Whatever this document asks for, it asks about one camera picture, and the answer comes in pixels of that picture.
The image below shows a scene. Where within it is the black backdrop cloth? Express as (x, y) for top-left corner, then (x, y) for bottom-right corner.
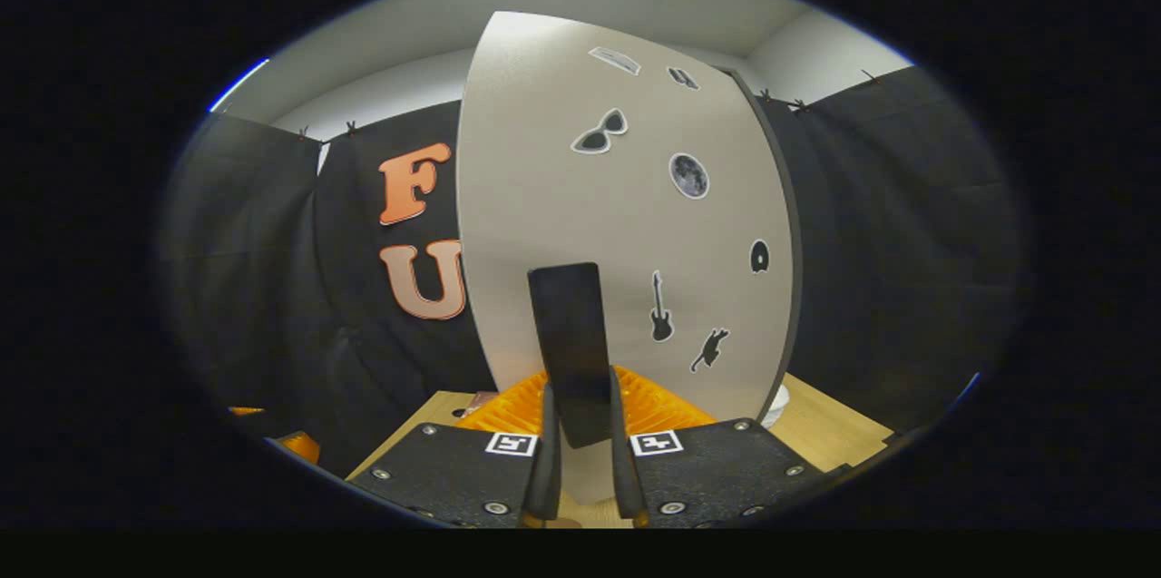
(159, 65), (1030, 479)

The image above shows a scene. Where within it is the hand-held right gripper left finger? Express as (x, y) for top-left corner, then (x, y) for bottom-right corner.
(347, 367), (564, 530)

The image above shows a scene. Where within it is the white round object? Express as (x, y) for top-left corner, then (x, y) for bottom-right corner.
(760, 383), (791, 430)

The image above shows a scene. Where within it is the light grey cabinet door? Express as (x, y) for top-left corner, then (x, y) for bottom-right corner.
(456, 11), (795, 506)

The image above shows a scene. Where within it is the black door handle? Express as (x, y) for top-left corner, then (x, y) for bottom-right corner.
(528, 262), (614, 450)

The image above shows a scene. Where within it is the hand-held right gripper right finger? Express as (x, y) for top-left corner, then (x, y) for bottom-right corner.
(606, 366), (855, 530)

